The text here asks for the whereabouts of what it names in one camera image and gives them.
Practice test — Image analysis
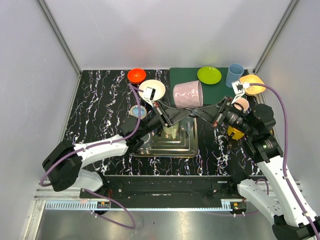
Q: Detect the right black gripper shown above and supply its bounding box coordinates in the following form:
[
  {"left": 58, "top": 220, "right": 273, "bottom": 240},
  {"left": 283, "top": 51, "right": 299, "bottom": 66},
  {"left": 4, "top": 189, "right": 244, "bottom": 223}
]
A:
[{"left": 192, "top": 95, "right": 255, "bottom": 136}]

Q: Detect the grey-blue ceramic mug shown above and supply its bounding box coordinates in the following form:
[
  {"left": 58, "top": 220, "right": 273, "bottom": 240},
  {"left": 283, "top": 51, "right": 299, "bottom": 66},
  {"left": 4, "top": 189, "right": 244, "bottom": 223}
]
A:
[{"left": 179, "top": 116, "right": 194, "bottom": 135}]

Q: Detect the light green mug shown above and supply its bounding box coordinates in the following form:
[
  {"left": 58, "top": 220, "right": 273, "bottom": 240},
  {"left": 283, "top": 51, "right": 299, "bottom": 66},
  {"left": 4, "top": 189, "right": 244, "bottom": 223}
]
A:
[{"left": 163, "top": 122, "right": 179, "bottom": 139}]

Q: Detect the translucent purple cup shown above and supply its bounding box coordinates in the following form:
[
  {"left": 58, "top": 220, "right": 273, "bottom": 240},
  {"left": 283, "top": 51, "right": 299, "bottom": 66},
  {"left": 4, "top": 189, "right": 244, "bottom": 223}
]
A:
[{"left": 173, "top": 80, "right": 204, "bottom": 109}]

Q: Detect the small yellow bowl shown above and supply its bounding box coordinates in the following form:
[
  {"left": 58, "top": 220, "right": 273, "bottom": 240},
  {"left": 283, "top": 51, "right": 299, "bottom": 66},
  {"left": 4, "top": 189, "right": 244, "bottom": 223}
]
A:
[{"left": 227, "top": 126, "right": 245, "bottom": 140}]

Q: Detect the blue mug yellow inside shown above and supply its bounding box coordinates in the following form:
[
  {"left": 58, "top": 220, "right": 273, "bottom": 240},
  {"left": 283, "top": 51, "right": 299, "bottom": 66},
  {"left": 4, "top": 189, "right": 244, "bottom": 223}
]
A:
[{"left": 129, "top": 105, "right": 148, "bottom": 119}]

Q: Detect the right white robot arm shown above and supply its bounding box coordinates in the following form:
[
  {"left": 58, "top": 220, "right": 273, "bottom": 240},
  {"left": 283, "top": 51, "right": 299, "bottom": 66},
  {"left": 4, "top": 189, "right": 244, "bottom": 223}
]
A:
[{"left": 194, "top": 97, "right": 320, "bottom": 240}]

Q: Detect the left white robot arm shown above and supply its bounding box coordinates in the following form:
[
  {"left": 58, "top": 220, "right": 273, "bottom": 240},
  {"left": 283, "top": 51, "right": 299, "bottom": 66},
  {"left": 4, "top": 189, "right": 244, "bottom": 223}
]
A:
[{"left": 42, "top": 102, "right": 192, "bottom": 198}]

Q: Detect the pink mug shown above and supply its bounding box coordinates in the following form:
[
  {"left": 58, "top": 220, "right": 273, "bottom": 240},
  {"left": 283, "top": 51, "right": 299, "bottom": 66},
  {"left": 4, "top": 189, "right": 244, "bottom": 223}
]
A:
[{"left": 232, "top": 97, "right": 250, "bottom": 113}]

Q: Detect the dark green mat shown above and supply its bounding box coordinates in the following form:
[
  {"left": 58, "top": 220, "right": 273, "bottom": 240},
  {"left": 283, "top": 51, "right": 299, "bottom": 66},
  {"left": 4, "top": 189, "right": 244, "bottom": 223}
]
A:
[{"left": 169, "top": 67, "right": 235, "bottom": 105}]

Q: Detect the white ceramic bowl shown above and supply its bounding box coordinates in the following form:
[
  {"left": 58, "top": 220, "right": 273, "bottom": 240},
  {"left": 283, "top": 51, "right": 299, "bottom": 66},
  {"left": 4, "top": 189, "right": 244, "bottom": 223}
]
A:
[{"left": 138, "top": 79, "right": 166, "bottom": 101}]

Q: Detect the silver metal tray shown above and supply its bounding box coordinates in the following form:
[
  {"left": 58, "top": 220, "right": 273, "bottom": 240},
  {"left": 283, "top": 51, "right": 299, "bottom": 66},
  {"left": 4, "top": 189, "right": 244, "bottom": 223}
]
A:
[{"left": 132, "top": 118, "right": 199, "bottom": 158}]

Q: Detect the lime green plate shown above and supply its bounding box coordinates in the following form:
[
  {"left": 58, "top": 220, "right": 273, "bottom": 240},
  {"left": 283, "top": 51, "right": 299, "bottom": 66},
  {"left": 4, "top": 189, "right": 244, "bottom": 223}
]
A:
[{"left": 197, "top": 66, "right": 222, "bottom": 85}]

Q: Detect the yellow square dish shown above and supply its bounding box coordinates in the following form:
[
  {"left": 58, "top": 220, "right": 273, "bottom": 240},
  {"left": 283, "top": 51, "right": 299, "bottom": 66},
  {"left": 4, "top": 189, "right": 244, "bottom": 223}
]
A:
[{"left": 239, "top": 74, "right": 266, "bottom": 96}]

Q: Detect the light blue tumbler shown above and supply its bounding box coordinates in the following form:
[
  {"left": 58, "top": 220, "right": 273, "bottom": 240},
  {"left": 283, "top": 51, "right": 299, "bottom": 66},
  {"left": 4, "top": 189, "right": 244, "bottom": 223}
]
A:
[{"left": 225, "top": 63, "right": 245, "bottom": 88}]

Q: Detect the orange red bowl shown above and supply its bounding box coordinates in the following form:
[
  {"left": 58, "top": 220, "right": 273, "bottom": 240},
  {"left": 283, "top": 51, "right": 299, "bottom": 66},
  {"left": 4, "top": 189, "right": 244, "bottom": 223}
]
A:
[{"left": 127, "top": 68, "right": 147, "bottom": 84}]

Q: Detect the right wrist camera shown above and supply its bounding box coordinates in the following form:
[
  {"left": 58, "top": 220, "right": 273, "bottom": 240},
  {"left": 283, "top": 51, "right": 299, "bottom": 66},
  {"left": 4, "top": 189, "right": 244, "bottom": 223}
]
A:
[{"left": 231, "top": 80, "right": 250, "bottom": 104}]

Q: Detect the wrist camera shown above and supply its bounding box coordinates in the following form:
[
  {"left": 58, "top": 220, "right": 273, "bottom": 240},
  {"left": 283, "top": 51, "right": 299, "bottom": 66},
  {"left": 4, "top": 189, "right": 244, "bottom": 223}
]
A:
[
  {"left": 143, "top": 86, "right": 156, "bottom": 106},
  {"left": 231, "top": 80, "right": 250, "bottom": 104}
]

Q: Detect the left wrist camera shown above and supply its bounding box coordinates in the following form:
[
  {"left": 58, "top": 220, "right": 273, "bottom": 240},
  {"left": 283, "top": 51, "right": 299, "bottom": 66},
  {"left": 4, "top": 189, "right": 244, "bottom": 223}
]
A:
[{"left": 143, "top": 86, "right": 156, "bottom": 106}]

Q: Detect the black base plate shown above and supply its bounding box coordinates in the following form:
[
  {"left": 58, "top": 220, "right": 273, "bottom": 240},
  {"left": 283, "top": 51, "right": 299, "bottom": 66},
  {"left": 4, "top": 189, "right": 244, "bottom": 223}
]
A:
[{"left": 79, "top": 174, "right": 258, "bottom": 209}]

